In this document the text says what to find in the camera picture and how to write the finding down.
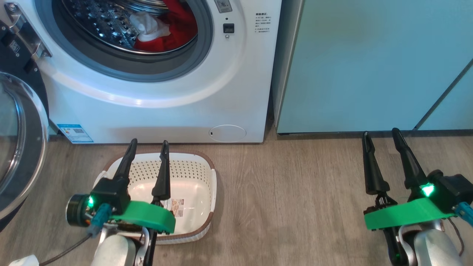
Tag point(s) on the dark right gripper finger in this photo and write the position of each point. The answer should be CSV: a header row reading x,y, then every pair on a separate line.
x,y
410,166
373,173

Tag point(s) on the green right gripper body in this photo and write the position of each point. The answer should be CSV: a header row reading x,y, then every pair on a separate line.
x,y
406,216

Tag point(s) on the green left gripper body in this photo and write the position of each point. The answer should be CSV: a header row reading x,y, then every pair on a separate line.
x,y
151,218

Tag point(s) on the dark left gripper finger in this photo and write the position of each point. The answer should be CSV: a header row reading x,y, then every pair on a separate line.
x,y
163,181
125,166

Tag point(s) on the red and white garment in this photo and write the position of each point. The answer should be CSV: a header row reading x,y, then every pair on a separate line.
x,y
177,29

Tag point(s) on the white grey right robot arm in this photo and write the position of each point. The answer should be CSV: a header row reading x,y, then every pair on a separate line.
x,y
432,247

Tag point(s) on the white perforated laundry basket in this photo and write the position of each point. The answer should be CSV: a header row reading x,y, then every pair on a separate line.
x,y
192,177

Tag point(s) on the white front-load washing machine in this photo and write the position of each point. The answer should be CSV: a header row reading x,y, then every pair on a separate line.
x,y
166,111

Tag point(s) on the paper product label sticker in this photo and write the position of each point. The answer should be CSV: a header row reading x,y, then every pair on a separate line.
x,y
178,207

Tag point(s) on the blue energy label sticker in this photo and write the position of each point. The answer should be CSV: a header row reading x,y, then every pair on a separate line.
x,y
75,133

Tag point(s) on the oval washer filter cover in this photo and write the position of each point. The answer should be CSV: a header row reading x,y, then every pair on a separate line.
x,y
227,133

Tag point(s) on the pale blue-green cabinet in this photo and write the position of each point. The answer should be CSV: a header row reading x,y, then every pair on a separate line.
x,y
369,66

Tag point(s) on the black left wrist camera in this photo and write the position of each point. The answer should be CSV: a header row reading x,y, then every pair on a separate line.
x,y
111,195

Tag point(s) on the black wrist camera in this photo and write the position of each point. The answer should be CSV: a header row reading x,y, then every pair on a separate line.
x,y
451,188
111,195

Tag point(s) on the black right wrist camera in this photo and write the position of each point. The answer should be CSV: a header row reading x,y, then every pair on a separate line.
x,y
451,188

